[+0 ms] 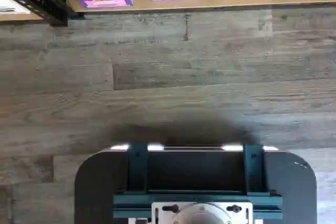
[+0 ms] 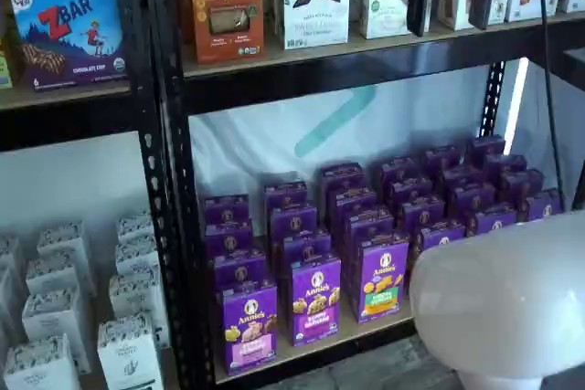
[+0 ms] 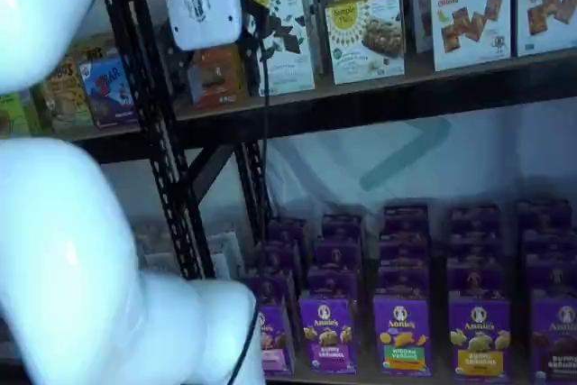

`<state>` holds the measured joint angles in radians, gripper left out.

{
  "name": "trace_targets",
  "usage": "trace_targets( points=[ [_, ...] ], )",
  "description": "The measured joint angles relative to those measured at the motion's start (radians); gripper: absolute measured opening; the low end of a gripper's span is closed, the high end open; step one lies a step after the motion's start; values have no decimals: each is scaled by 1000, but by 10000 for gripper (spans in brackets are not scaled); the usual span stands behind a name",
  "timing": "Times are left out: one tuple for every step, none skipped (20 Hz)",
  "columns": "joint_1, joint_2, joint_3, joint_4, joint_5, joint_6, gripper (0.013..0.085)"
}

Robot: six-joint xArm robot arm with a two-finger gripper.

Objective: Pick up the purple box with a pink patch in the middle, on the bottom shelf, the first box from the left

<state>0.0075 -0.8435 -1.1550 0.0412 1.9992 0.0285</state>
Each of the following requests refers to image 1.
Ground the teal metal mounting frame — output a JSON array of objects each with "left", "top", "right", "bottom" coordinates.
[{"left": 112, "top": 142, "right": 284, "bottom": 221}]

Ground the white metal mounting plate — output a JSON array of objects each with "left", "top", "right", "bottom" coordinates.
[{"left": 151, "top": 201, "right": 253, "bottom": 224}]

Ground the white organic pantry box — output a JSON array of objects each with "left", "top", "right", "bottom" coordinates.
[{"left": 0, "top": 0, "right": 30, "bottom": 14}]

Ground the black mobile base platform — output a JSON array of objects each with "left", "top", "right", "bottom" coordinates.
[{"left": 75, "top": 144, "right": 317, "bottom": 224}]

